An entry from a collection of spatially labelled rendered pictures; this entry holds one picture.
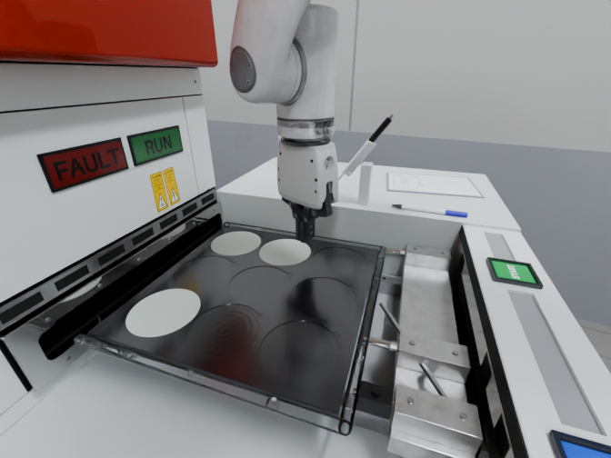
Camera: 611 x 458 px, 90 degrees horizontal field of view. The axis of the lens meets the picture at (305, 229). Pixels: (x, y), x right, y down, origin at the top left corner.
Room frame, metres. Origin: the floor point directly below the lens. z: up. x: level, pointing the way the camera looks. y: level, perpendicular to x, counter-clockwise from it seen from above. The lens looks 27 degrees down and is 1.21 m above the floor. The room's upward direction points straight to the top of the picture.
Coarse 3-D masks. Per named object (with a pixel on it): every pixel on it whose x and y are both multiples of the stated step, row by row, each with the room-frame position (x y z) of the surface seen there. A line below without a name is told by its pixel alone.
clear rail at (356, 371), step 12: (384, 252) 0.50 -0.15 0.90; (372, 288) 0.39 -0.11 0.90; (372, 300) 0.36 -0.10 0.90; (372, 312) 0.34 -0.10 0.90; (360, 336) 0.29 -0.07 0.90; (360, 348) 0.27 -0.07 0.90; (360, 360) 0.25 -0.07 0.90; (360, 372) 0.24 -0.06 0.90; (348, 384) 0.22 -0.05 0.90; (348, 396) 0.21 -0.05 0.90; (348, 408) 0.19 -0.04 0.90; (348, 420) 0.18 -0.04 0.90; (348, 432) 0.17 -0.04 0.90
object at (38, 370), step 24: (192, 216) 0.58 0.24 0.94; (216, 216) 0.66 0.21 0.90; (168, 240) 0.50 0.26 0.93; (120, 264) 0.40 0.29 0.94; (168, 264) 0.50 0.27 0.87; (72, 288) 0.34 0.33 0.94; (96, 288) 0.36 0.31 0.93; (144, 288) 0.43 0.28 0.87; (48, 312) 0.29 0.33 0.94; (72, 312) 0.32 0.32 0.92; (0, 336) 0.25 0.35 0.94; (24, 336) 0.26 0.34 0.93; (72, 336) 0.32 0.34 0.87; (24, 360) 0.25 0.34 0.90; (48, 360) 0.27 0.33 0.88; (72, 360) 0.29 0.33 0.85
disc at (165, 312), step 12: (144, 300) 0.36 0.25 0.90; (156, 300) 0.36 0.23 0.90; (168, 300) 0.36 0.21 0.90; (180, 300) 0.36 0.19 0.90; (192, 300) 0.36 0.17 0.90; (132, 312) 0.34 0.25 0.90; (144, 312) 0.34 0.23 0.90; (156, 312) 0.34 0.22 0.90; (168, 312) 0.34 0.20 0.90; (180, 312) 0.34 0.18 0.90; (192, 312) 0.34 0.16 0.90; (132, 324) 0.31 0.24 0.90; (144, 324) 0.31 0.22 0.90; (156, 324) 0.31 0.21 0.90; (168, 324) 0.31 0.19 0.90; (180, 324) 0.31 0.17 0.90; (144, 336) 0.29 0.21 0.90; (156, 336) 0.29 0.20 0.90
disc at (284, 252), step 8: (280, 240) 0.55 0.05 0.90; (288, 240) 0.55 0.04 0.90; (296, 240) 0.55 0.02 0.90; (264, 248) 0.52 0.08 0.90; (272, 248) 0.52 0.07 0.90; (280, 248) 0.52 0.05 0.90; (288, 248) 0.52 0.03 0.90; (296, 248) 0.52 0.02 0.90; (304, 248) 0.52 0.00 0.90; (264, 256) 0.49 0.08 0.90; (272, 256) 0.49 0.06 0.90; (280, 256) 0.49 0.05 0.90; (288, 256) 0.49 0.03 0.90; (296, 256) 0.49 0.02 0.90; (304, 256) 0.49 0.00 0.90; (280, 264) 0.46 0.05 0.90; (288, 264) 0.46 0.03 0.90
